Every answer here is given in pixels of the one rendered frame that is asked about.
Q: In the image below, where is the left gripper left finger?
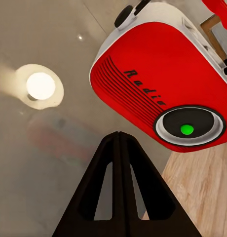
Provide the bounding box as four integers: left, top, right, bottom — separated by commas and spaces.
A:
52, 131, 127, 237

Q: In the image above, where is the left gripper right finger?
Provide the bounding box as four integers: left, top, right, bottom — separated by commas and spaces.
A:
119, 131, 202, 237

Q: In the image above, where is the radio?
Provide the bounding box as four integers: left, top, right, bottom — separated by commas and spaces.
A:
89, 0, 227, 153

